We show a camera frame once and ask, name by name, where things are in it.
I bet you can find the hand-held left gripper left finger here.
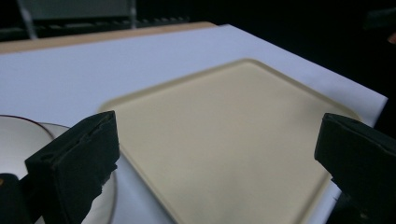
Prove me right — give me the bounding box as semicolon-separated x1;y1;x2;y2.
24;110;120;224

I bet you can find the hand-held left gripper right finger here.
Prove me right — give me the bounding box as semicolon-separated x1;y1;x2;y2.
314;112;396;224

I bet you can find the white plate with dark rim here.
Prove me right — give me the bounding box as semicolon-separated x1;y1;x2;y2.
0;115;118;224

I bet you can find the white table mat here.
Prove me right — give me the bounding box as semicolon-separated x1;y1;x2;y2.
0;23;389;224

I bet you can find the beige cutting board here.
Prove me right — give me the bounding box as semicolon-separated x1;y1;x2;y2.
97;58;362;224

